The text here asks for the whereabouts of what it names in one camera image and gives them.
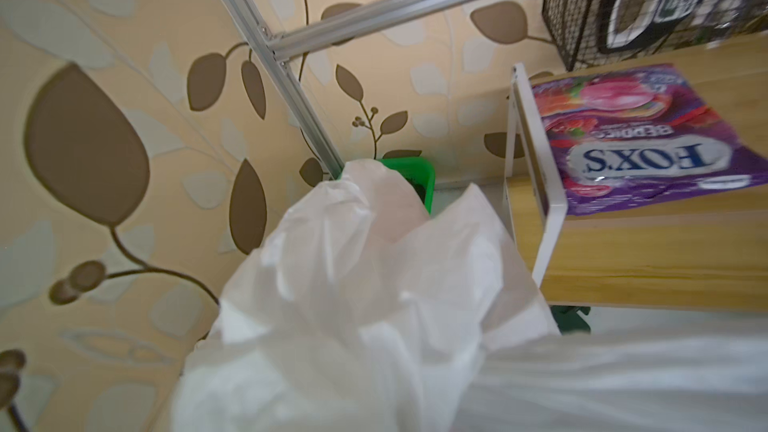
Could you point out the white plastic grocery bag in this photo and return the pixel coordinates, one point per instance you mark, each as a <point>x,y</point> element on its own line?
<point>360,312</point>

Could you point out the left green basket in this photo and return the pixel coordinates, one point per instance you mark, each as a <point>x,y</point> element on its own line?
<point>414,177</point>

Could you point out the purple Fox's candy bag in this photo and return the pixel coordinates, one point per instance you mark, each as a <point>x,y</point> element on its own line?
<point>640,137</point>

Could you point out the white wooden two-tier shelf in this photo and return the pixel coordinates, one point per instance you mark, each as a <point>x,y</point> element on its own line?
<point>707,253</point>

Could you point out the back black wire basket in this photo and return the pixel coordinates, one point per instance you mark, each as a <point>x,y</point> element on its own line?
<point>588,33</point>

